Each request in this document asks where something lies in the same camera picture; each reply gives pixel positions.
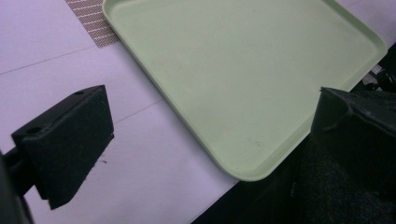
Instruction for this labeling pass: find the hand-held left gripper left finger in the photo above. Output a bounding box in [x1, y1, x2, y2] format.
[10, 84, 115, 211]

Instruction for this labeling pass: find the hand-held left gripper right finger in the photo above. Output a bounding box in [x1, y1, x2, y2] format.
[310, 86, 396, 200]

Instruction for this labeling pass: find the brown woven mat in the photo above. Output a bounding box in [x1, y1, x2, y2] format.
[64, 0, 120, 49]

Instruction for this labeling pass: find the light green plastic tray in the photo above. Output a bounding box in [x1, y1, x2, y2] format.
[101, 0, 389, 182]

